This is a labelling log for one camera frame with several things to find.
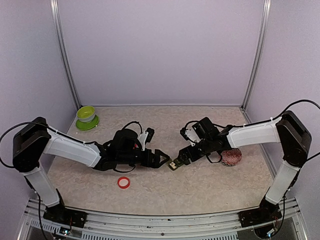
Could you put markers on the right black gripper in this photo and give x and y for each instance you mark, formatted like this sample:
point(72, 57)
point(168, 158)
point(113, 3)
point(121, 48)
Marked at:
point(183, 152)

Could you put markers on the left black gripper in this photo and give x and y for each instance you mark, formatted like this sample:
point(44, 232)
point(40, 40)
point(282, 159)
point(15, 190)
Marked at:
point(156, 158)

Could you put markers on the green weekly pill organizer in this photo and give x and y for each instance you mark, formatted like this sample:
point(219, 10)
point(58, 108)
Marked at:
point(175, 164)

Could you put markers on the orange bottle cap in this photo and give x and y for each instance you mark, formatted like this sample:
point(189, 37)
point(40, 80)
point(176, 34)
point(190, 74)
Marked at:
point(123, 182)

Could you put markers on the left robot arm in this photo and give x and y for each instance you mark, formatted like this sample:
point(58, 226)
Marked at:
point(37, 138)

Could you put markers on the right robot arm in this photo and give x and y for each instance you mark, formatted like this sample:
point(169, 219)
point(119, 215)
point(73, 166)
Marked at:
point(206, 137)

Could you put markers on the red patterned bowl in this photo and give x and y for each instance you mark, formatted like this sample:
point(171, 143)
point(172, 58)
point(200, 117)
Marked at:
point(231, 157)

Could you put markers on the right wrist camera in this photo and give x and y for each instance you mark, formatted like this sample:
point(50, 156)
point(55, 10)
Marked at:
point(189, 134)

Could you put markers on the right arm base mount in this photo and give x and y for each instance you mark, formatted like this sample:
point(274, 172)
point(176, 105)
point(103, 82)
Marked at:
point(258, 216)

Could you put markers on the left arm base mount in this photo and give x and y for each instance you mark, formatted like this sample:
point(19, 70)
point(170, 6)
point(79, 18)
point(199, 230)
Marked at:
point(66, 216)

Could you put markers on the right aluminium frame post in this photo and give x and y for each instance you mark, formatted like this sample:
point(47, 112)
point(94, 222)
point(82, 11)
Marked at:
point(258, 53)

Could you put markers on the aluminium frame post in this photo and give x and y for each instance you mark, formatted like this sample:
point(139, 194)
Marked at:
point(54, 5)
point(258, 53)

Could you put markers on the left aluminium frame post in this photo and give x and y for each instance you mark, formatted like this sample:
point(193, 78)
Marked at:
point(54, 5)

